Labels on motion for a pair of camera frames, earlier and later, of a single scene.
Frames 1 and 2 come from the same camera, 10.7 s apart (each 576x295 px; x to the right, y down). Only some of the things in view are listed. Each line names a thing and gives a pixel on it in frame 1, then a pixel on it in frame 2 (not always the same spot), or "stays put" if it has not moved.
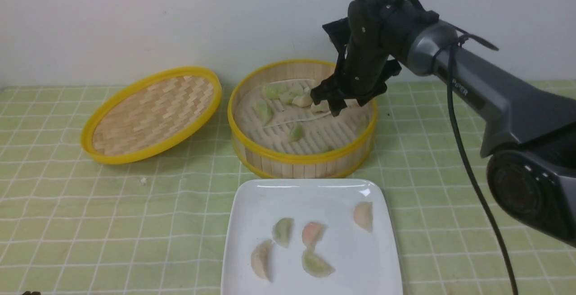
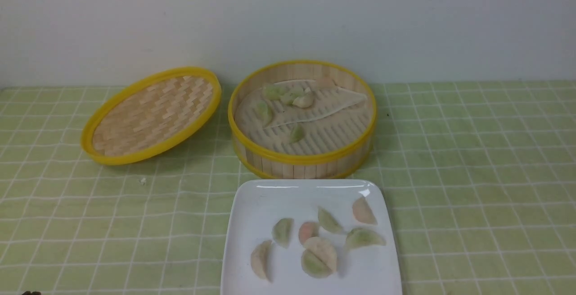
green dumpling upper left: x=272 y=91 stays put
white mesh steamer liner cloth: x=280 y=116 stays put
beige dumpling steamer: x=323 y=106 → x=322 y=250
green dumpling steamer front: x=296 y=133 stays put
